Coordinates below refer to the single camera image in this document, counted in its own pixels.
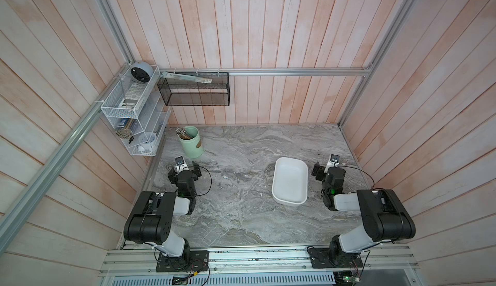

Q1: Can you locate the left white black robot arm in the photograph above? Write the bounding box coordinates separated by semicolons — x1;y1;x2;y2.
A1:
123;156;202;262

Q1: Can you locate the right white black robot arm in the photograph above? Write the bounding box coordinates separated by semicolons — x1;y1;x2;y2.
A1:
307;154;416;269

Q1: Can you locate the white rectangular storage tray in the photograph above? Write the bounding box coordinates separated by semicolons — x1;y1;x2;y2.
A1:
271;157;309;207

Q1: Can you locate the green cup with utensils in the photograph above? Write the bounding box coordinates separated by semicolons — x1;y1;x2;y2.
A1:
176;126;204;159

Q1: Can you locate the white mug on shelf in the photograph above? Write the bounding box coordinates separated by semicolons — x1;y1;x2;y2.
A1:
138;132;157;154

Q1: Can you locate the round grey alarm clock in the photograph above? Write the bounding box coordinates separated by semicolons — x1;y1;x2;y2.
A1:
130;61;154;83

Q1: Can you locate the white wire shelf rack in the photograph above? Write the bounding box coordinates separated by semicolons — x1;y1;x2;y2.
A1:
101;64;171;156

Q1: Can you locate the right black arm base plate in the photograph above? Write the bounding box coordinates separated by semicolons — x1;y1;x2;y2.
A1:
306;246;363;269

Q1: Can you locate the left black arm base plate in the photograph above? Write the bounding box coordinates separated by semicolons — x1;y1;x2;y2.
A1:
156;251;209;273

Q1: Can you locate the black wire mesh basket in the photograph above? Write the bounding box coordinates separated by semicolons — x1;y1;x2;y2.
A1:
158;71;231;107

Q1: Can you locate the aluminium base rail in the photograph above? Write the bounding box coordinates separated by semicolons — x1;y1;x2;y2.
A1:
98;242;426;285

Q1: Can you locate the horizontal aluminium wall rail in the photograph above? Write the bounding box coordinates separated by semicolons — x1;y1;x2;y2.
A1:
160;67;371;76

